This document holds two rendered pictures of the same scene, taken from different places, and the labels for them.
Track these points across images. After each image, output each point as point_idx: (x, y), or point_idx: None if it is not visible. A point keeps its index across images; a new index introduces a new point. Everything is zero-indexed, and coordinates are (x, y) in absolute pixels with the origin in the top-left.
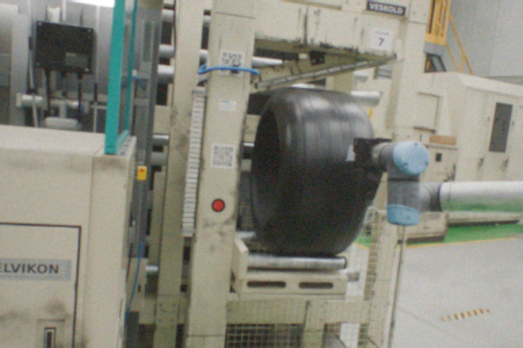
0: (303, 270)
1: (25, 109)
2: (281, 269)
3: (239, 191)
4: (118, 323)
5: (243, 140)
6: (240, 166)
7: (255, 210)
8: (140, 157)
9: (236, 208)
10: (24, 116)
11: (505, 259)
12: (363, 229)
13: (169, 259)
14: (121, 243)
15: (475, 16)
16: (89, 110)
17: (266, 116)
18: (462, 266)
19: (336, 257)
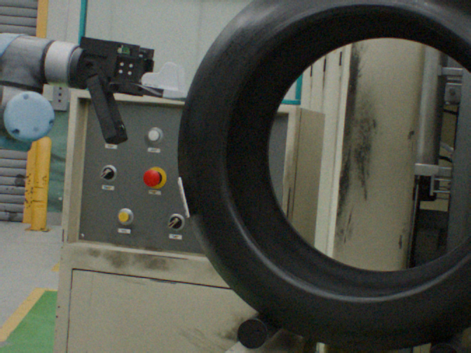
0: (278, 341)
1: (458, 108)
2: (289, 333)
3: (340, 189)
4: (130, 251)
5: (347, 98)
6: (343, 143)
7: (438, 258)
8: (451, 160)
9: (336, 218)
10: (456, 118)
11: None
12: (209, 240)
13: None
14: (66, 151)
15: None
16: (451, 97)
17: (443, 52)
18: None
19: (251, 316)
